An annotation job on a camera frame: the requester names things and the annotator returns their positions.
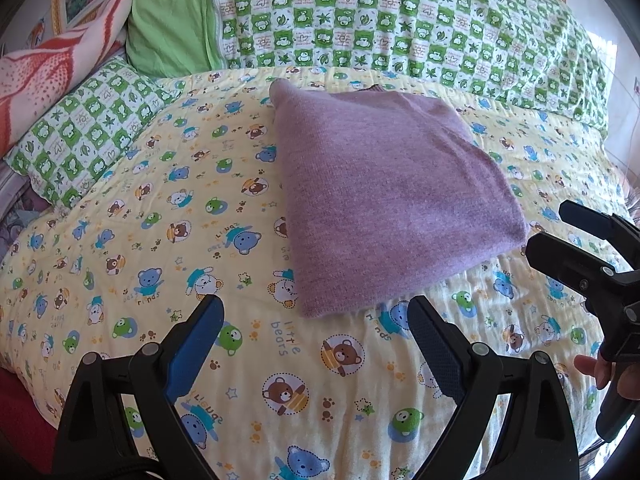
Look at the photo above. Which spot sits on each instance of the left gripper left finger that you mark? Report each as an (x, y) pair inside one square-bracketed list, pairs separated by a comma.
[(119, 420)]

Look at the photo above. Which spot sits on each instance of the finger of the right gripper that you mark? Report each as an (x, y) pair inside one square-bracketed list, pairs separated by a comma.
[(620, 233)]

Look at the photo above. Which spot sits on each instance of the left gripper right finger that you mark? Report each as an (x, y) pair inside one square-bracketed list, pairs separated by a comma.
[(537, 437)]

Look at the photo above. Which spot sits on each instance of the purple knitted garment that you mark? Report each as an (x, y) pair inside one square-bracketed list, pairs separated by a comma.
[(385, 194)]

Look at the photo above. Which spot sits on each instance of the person's right hand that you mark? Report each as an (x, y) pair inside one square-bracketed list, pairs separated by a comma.
[(628, 385)]

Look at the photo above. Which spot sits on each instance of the red cloth at bed edge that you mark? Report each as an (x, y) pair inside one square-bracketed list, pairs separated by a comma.
[(24, 431)]

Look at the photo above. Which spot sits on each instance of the green checkered frog blanket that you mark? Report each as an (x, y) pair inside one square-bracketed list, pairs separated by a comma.
[(528, 53)]

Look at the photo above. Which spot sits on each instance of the yellow bear print quilt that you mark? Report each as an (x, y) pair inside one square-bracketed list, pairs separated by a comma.
[(197, 207)]

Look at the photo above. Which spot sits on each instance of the green checkered pillow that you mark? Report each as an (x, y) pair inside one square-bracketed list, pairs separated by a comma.
[(70, 147)]

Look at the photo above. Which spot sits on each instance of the red white floral blanket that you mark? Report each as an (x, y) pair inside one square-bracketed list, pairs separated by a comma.
[(32, 81)]

